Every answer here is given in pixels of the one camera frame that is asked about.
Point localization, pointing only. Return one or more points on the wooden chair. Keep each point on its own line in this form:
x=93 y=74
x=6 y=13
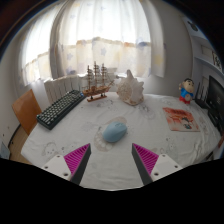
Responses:
x=26 y=110

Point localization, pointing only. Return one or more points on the wooden sailing ship model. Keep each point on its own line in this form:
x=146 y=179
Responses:
x=96 y=90

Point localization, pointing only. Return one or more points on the white star-print curtain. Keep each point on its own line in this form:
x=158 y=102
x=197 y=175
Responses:
x=106 y=40

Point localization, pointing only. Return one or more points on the black keyboard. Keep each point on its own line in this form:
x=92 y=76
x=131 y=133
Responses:
x=60 y=109

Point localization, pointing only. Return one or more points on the red printed mouse pad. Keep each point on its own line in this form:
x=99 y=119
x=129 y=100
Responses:
x=180 y=119

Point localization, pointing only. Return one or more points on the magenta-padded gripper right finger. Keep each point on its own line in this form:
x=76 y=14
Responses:
x=146 y=158

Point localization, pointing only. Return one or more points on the white wall shelf unit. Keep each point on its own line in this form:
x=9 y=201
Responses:
x=208 y=50

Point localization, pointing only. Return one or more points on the large white conch shell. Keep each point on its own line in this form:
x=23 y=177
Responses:
x=131 y=89

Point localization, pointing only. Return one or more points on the light blue computer mouse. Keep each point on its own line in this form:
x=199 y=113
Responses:
x=114 y=132

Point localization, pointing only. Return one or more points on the cartoon boy figure clock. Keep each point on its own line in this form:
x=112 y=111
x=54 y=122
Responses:
x=186 y=90

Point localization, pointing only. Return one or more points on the white printed tablecloth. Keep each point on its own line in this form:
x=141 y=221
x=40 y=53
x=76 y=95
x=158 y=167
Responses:
x=146 y=140

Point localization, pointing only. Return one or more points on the black monitor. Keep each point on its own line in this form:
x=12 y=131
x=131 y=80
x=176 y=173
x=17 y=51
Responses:
x=216 y=95

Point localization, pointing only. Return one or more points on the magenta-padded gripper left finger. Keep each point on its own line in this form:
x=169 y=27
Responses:
x=77 y=157

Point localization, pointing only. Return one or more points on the black router with antennas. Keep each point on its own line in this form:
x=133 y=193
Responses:
x=201 y=101

